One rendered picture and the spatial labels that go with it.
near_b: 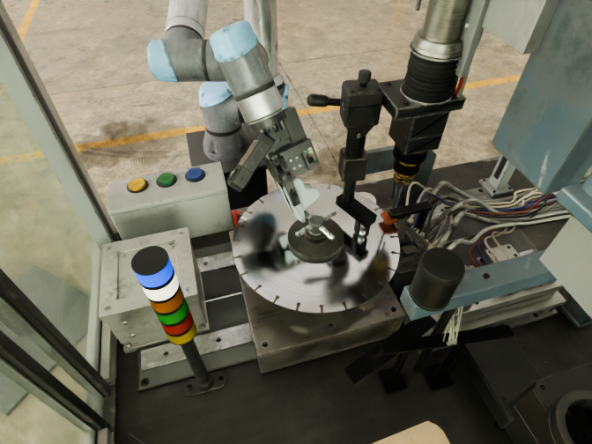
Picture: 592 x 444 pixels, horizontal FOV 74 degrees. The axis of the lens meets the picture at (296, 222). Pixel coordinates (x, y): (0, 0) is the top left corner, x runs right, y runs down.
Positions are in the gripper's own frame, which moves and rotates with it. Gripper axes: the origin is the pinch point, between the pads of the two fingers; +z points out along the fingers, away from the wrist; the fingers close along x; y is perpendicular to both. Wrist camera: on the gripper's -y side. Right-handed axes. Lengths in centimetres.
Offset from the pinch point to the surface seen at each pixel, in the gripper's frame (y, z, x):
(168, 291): -23.4, -7.9, -21.1
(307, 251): -1.8, 5.2, -4.2
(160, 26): 20, -95, 372
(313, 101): 8.4, -20.0, -8.5
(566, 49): 26.6, -17.5, -36.8
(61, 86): -75, -71, 294
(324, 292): -3.2, 10.3, -11.6
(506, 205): 57, 31, 12
